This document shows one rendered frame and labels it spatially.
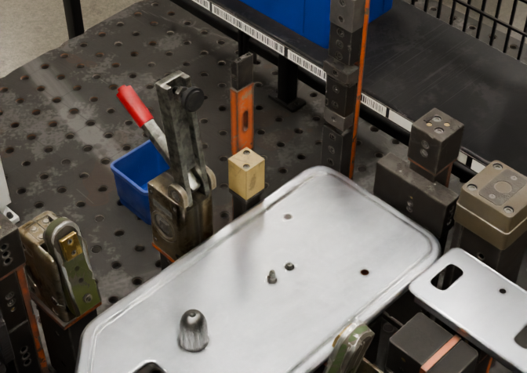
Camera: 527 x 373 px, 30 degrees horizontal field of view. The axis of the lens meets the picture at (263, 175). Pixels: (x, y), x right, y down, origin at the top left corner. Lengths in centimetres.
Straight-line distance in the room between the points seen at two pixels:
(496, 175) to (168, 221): 42
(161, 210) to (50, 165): 58
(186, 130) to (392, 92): 36
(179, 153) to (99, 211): 56
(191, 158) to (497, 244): 39
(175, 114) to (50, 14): 232
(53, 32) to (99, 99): 143
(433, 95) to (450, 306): 35
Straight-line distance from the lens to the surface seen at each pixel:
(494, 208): 122
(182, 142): 117
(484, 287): 121
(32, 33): 335
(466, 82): 145
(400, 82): 143
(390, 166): 134
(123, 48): 205
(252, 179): 125
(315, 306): 117
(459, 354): 117
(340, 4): 131
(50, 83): 198
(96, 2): 346
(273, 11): 153
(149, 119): 122
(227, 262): 121
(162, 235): 129
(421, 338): 118
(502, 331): 118
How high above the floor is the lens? 191
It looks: 44 degrees down
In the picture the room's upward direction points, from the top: 1 degrees clockwise
